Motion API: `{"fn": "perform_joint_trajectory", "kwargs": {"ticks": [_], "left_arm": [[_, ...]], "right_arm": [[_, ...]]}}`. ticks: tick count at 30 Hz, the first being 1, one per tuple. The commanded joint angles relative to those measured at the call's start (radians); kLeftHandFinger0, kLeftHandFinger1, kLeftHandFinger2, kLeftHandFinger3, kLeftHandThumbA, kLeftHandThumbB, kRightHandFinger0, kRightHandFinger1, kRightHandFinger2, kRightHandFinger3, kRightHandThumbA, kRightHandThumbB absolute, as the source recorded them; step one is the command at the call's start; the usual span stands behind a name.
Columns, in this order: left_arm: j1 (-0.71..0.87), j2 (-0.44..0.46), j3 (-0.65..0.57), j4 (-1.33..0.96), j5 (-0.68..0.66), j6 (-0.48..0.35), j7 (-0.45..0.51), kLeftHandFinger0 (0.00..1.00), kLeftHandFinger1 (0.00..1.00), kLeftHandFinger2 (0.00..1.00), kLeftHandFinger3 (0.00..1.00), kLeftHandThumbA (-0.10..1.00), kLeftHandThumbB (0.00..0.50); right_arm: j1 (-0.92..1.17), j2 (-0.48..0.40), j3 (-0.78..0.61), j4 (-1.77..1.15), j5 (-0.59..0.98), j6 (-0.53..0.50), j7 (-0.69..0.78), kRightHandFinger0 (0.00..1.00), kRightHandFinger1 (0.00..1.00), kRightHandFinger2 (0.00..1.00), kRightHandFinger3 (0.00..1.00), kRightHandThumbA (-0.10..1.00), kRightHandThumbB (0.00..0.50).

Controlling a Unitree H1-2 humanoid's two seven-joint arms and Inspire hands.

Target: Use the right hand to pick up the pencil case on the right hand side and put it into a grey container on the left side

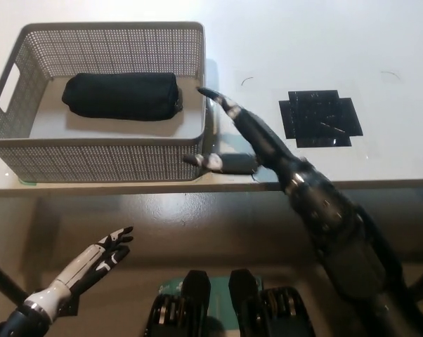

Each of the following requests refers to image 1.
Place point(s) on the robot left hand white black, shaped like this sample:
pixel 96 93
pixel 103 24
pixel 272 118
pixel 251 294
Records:
pixel 74 268

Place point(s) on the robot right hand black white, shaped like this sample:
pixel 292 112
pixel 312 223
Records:
pixel 260 140

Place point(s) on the black table foot plate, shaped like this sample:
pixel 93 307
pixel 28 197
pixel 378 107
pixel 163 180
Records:
pixel 69 308

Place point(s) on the black tape patch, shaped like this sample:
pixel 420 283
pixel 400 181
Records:
pixel 320 119

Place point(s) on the green tape strip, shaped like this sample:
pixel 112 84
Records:
pixel 29 182

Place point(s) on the grey perforated plastic basket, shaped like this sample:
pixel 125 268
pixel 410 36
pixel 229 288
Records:
pixel 92 161

